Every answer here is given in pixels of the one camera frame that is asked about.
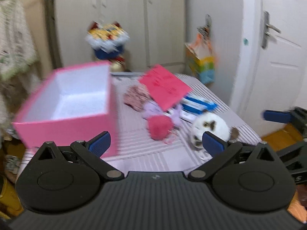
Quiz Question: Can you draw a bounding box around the white plush owl toy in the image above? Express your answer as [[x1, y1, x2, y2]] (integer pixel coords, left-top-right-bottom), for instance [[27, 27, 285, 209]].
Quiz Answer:
[[189, 112, 239, 149]]

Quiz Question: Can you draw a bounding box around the blue wet wipes pack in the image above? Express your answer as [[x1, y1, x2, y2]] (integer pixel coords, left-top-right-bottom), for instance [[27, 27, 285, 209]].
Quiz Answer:
[[181, 96, 218, 115]]

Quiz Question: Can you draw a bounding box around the pink fluffy pompom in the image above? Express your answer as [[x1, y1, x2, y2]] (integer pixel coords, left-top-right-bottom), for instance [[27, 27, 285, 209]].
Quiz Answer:
[[147, 115, 173, 141]]

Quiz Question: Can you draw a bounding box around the white toothpaste tube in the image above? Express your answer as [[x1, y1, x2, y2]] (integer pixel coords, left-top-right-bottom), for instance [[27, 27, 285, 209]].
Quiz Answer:
[[180, 111, 197, 124]]

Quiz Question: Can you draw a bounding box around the white door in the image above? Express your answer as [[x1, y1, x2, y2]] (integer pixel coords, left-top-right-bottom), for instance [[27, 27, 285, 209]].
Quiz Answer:
[[244, 0, 306, 136]]

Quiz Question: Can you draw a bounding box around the striped tablecloth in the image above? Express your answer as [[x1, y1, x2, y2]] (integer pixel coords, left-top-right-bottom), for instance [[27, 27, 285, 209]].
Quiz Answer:
[[17, 73, 262, 176]]

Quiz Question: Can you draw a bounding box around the pink storage box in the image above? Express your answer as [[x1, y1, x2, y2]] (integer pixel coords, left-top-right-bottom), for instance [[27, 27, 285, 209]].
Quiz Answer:
[[12, 61, 119, 157]]

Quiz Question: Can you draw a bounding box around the floral pink scrunchie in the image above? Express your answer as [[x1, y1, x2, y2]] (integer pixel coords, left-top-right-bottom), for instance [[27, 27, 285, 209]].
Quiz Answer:
[[123, 84, 151, 112]]

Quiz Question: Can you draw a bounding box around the purple plush toy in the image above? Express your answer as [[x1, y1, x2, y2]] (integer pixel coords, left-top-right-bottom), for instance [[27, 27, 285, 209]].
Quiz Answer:
[[142, 101, 182, 128]]

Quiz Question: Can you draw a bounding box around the red paper card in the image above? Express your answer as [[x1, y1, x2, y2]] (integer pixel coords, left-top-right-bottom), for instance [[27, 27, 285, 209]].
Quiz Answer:
[[138, 64, 191, 112]]

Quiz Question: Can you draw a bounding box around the colourful paper gift bag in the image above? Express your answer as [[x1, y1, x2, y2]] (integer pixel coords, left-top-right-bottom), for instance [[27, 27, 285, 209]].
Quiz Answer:
[[185, 33, 215, 85]]

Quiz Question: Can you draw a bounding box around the snack bouquet blue wrap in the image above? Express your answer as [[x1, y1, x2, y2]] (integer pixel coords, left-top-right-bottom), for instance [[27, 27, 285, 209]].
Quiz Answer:
[[85, 21, 130, 72]]

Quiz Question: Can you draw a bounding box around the cream green knitted cardigan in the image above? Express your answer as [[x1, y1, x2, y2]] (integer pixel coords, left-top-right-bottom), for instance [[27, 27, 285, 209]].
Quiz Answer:
[[1, 0, 39, 81]]

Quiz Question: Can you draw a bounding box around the beige wardrobe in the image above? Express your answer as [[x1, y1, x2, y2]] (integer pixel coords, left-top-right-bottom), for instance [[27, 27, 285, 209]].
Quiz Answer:
[[45, 0, 185, 73]]

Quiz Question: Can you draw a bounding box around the silver door handle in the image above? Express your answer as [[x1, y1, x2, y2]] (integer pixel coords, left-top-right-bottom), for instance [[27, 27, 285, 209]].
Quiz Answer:
[[261, 11, 281, 49]]

